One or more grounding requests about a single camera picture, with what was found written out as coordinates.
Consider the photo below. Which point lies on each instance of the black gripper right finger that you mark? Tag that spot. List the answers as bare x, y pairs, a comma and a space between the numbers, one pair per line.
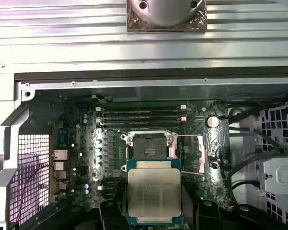
194, 215

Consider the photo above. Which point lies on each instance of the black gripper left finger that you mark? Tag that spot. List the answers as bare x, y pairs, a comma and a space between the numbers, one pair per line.
114, 215

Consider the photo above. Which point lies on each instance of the silver CPU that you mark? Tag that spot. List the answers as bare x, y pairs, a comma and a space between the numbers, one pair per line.
153, 189

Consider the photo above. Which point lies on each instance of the black RAM slot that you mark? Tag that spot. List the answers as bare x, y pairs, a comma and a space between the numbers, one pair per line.
139, 114
139, 118
112, 192
139, 123
112, 186
139, 110
112, 181

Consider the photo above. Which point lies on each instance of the CPU socket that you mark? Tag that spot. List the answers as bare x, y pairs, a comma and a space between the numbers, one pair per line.
148, 146

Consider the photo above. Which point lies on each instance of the silver port block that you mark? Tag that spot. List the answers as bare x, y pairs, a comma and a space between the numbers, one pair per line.
60, 154
60, 165
60, 175
61, 185

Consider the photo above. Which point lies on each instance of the blue port block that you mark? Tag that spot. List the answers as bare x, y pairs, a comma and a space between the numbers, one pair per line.
63, 138

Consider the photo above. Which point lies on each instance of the silver metal drive cage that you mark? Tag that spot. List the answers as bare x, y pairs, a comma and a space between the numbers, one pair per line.
278, 172

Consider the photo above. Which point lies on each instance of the round coin battery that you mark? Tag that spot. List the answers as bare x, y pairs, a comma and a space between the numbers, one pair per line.
212, 121

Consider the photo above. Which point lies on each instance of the green motherboard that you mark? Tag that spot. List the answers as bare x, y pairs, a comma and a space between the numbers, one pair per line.
194, 115

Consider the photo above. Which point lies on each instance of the open black PC case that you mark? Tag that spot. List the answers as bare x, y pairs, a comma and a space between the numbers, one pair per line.
134, 82

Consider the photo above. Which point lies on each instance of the square brown base plate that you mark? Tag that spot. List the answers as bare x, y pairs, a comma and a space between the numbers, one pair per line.
134, 26

